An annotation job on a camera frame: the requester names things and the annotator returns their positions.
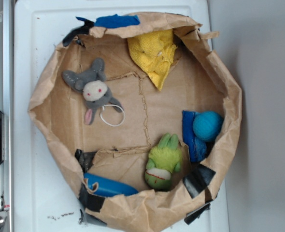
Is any blue felt piece top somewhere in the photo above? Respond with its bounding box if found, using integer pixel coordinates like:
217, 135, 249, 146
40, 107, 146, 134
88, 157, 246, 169
90, 14, 140, 29

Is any black tape strip top-left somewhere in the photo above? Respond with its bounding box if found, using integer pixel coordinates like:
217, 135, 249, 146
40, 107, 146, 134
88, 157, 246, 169
62, 20, 94, 47

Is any brown paper bag basin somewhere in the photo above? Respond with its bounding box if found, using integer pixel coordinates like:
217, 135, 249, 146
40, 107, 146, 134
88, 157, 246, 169
28, 12, 242, 232

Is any green plush toy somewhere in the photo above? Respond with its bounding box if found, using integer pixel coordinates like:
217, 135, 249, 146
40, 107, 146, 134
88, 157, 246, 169
144, 133, 183, 191

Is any black tape strip bottom-right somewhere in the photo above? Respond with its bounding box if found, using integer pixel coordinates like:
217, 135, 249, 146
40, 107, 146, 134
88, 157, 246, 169
184, 203, 211, 225

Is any blue plastic tub rim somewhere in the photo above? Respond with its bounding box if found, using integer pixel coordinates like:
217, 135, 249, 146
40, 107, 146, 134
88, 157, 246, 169
84, 173, 138, 197

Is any black tape strip inner-left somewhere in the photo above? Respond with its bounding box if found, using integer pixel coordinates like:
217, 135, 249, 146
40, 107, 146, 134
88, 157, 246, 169
74, 149, 97, 173

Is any black tape strip bottom-left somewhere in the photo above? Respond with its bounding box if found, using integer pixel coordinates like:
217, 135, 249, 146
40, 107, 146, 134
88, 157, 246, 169
78, 183, 107, 227

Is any grey plush bunny toy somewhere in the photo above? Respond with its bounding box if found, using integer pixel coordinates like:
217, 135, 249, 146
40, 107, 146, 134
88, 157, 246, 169
61, 58, 125, 125

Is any yellow towel cloth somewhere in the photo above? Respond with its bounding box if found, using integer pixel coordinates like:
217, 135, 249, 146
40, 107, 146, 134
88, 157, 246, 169
127, 29, 177, 91

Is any aluminium frame rail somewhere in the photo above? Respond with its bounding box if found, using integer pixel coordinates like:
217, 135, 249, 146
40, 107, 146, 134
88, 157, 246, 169
0, 0, 15, 232

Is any black tape strip right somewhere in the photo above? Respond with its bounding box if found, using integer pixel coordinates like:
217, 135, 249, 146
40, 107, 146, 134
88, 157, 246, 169
183, 164, 216, 199

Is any blue ball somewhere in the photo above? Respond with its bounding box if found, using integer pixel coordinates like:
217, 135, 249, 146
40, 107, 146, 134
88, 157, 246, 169
193, 111, 224, 142

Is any blue cloth piece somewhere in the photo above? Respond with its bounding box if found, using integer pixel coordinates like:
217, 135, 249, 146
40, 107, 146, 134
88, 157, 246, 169
182, 111, 207, 162

